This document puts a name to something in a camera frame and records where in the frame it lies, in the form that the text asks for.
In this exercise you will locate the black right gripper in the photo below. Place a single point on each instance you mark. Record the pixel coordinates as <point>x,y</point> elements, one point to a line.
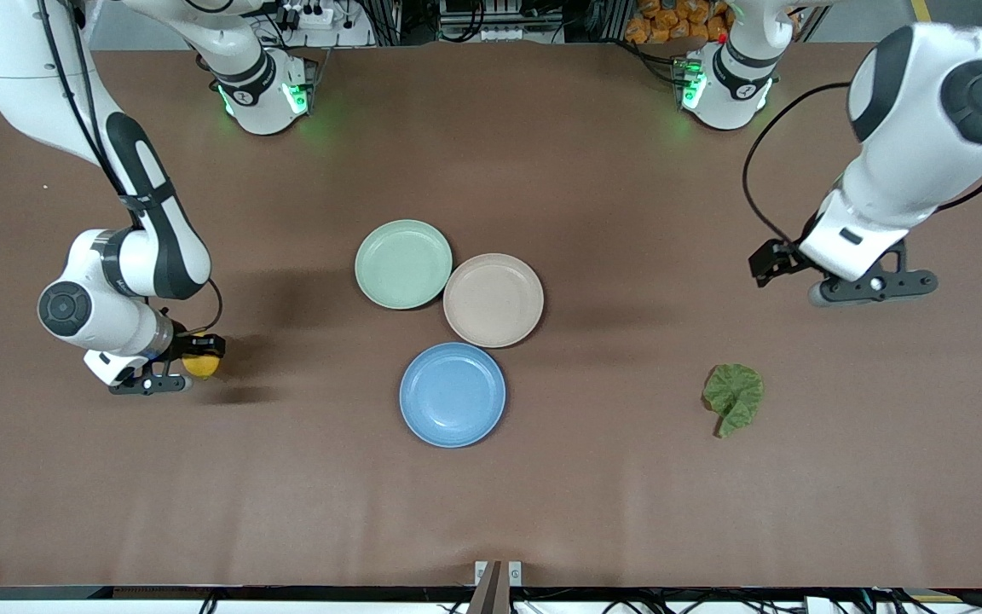
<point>187,345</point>

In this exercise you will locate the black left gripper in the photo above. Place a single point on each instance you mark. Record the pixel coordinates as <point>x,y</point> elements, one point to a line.
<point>785,256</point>

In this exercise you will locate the yellow lemon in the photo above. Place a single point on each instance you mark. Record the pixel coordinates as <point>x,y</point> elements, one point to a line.
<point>201,368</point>

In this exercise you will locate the green lettuce leaf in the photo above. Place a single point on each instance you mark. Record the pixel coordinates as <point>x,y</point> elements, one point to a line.
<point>734,392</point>

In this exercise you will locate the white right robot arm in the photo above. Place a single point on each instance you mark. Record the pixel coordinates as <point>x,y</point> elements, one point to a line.
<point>95,328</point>

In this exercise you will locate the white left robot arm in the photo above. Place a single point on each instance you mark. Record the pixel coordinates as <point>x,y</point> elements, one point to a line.
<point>909,153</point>

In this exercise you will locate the brown table cover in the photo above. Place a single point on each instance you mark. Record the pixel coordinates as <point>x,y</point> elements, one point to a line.
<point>329,477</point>

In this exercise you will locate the light green plate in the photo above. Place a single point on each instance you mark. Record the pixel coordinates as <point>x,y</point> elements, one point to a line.
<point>403,264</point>

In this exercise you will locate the blue plate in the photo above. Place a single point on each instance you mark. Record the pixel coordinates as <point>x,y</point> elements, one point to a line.
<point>453,395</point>

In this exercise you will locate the orange packaged items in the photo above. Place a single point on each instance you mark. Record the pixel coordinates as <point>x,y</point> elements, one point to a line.
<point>674,21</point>

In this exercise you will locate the beige plate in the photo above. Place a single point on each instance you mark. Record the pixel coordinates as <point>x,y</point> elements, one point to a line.
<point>493,300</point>

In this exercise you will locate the white power strip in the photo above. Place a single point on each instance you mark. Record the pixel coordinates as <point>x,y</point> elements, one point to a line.
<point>308,15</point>

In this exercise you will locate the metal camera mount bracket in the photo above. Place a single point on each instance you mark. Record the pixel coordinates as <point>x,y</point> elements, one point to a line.
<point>498,584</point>

